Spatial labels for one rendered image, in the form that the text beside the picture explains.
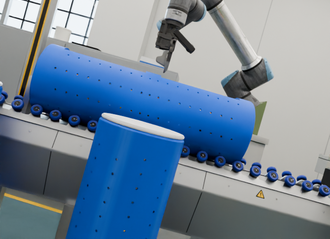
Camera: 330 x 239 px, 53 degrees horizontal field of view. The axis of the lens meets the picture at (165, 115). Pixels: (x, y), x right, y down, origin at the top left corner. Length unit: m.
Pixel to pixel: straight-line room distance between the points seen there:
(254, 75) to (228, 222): 1.10
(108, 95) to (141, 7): 2.98
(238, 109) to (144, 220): 0.59
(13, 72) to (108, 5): 1.50
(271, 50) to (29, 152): 3.59
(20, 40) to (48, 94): 2.12
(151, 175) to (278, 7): 3.85
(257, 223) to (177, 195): 0.34
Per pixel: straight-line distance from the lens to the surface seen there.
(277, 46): 4.49
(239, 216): 1.41
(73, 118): 1.33
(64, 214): 1.42
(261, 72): 2.22
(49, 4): 1.85
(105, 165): 0.98
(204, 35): 4.37
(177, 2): 1.42
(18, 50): 3.42
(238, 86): 2.25
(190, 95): 1.31
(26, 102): 1.44
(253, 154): 2.21
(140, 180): 0.96
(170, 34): 1.42
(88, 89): 1.29
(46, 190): 1.43
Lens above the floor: 1.11
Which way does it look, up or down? 1 degrees down
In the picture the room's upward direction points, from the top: 16 degrees clockwise
